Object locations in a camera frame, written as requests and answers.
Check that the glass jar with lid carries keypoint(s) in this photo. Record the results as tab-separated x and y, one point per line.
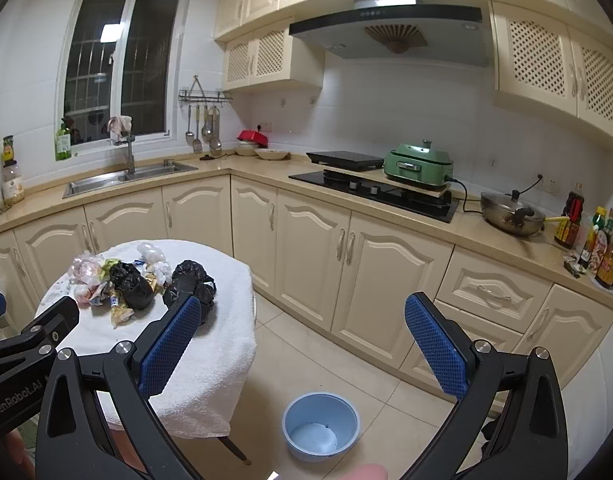
12	185

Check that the black gas stove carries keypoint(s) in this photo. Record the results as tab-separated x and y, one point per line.
440	207

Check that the dark soy sauce bottle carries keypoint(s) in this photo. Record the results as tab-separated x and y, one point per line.
568	229

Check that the white towel table cover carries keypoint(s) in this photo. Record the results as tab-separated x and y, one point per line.
200	396

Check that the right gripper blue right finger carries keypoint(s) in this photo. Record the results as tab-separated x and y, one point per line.
445	346

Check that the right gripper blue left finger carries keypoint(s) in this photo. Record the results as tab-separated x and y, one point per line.
161	345

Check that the steel wok with lid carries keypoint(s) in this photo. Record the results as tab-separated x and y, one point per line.
510	214

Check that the red pot lid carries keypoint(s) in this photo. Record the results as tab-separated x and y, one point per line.
255	137

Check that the green electric cooker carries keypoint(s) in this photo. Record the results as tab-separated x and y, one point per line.
420	165

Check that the blue plastic trash bin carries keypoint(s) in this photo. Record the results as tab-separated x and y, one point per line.
320	425

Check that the steel faucet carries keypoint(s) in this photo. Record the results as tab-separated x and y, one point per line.
120	129

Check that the kitchen window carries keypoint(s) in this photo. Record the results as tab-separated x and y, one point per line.
119	62

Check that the clear bag with red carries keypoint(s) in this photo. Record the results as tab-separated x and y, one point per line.
85	277

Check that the large black trash bag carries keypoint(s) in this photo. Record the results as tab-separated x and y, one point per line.
190	279

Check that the yellow printed snack bag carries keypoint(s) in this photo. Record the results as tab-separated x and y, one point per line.
120	312

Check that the steel kitchen sink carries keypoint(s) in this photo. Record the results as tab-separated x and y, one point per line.
91	184

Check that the hanging utensil rack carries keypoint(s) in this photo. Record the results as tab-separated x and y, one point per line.
203	118

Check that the black range hood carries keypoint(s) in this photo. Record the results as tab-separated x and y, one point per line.
438	32

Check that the clear plastic bag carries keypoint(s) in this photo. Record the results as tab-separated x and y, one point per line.
156	265

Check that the black induction cooktop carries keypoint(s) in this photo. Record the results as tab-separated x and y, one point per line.
346	160

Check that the small black trash bag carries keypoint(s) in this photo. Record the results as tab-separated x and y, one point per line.
135	290

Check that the green dish soap bottle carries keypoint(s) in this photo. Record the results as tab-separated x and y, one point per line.
63	141

